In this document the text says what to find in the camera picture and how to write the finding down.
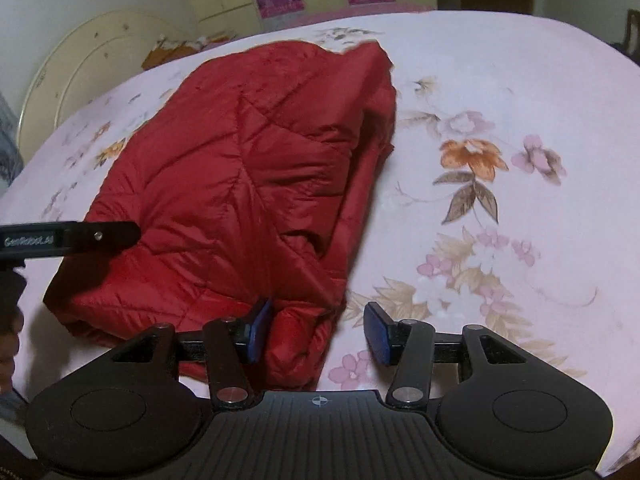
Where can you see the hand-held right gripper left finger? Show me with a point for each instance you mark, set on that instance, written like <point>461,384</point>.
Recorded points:
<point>260,331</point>

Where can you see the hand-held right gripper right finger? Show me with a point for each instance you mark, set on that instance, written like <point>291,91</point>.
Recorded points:
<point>378,332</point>

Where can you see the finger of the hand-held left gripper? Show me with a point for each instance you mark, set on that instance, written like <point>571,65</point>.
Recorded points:
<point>107,236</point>

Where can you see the red quilted jacket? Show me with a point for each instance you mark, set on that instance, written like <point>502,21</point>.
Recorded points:
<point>240,185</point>

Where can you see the person's left hand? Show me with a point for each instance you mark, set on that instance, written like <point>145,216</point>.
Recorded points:
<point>7,355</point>

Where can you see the cream curved headboard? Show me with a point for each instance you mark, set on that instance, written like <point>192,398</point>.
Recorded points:
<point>80,60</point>

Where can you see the floral white bed sheet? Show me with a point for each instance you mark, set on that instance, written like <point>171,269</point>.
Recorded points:
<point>500,110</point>

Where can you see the pink blanket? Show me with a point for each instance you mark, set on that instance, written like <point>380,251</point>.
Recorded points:
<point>365,12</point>

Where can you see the wooden chair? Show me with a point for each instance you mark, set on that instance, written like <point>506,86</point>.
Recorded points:
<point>627,32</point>

